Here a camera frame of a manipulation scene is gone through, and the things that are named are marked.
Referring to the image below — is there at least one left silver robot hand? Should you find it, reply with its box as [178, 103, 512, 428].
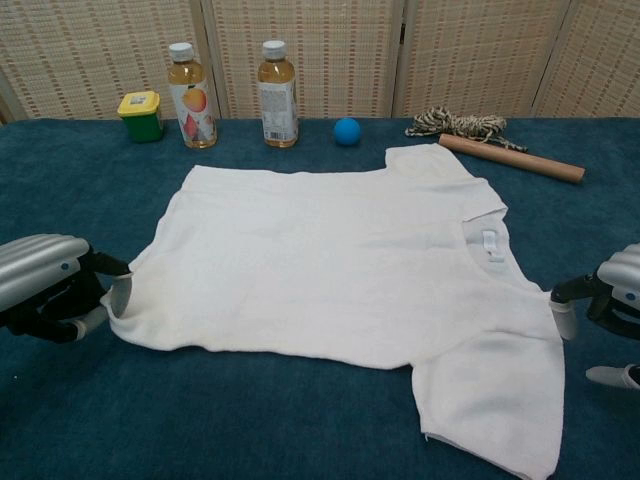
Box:
[0, 233, 136, 345]

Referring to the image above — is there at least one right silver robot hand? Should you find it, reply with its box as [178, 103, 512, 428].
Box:
[548, 243, 640, 389]

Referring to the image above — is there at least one white cloth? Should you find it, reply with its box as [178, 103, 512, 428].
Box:
[99, 145, 566, 480]

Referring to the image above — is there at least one dark blue table cloth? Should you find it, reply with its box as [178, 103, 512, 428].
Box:
[0, 117, 640, 480]

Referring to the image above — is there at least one brown wooden stick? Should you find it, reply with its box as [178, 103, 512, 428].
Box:
[438, 133, 586, 185]

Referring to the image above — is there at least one green jar with yellow lid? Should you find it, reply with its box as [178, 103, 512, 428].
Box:
[117, 91, 165, 144]

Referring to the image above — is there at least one tea bottle with fruit label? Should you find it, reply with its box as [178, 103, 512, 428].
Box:
[167, 42, 220, 150]

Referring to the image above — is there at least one tea bottle with text label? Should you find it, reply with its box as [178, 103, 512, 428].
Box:
[257, 39, 300, 149]

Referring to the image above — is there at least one blue ball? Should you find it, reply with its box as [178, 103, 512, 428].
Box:
[333, 117, 362, 148]

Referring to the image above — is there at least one woven bamboo folding screen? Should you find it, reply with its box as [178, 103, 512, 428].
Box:
[0, 0, 640, 126]

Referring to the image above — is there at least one beige speckled rope bundle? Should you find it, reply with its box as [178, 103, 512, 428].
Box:
[404, 104, 529, 153]

